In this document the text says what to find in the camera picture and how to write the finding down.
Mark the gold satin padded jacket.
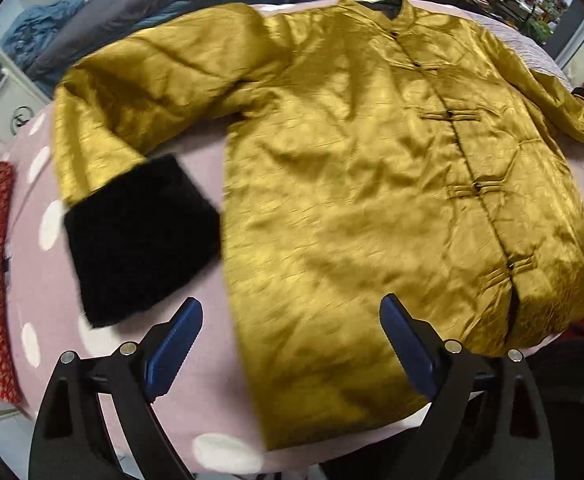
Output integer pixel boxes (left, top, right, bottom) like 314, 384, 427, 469
50, 0, 584, 452

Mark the grey blue massage bed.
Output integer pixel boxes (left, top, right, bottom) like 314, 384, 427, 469
0, 0, 314, 96

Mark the pink polka dot bedsheet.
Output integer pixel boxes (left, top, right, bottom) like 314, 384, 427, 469
0, 0, 584, 476

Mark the white machine with panel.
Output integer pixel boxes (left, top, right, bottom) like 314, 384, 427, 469
0, 47, 50, 154

